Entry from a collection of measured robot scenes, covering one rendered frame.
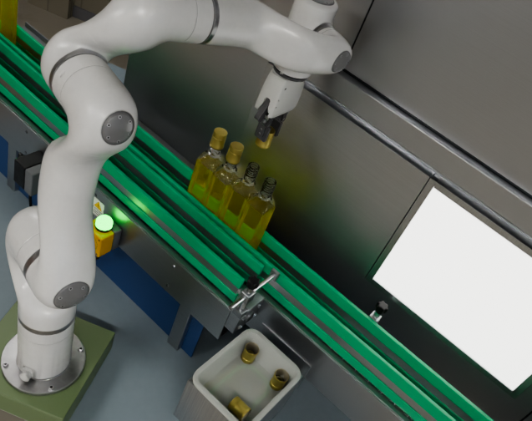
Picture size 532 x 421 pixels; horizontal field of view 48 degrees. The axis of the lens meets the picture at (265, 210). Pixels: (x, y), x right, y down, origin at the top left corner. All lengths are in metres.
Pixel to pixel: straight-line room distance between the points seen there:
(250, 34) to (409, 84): 0.39
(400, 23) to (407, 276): 0.57
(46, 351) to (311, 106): 0.81
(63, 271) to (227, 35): 0.52
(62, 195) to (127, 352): 0.68
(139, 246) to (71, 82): 0.69
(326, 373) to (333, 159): 0.51
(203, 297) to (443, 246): 0.58
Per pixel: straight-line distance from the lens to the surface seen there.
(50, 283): 1.18
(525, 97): 1.23
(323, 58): 1.12
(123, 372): 1.64
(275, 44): 1.10
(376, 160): 1.36
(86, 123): 0.95
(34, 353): 1.43
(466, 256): 1.36
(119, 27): 0.96
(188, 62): 1.68
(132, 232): 1.58
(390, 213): 1.39
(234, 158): 1.42
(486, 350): 1.47
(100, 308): 1.74
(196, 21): 1.00
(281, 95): 1.25
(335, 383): 1.50
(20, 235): 1.26
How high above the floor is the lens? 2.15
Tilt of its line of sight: 40 degrees down
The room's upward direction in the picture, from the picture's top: 23 degrees clockwise
